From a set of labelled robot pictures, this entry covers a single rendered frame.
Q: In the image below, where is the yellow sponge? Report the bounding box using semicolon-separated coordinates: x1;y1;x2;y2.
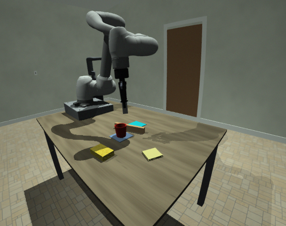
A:
90;144;114;162

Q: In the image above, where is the dark red cup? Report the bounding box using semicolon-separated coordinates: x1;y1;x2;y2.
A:
115;123;127;138

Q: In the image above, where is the pale yellow sticky-note pad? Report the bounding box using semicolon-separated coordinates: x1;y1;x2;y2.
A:
142;148;163;161

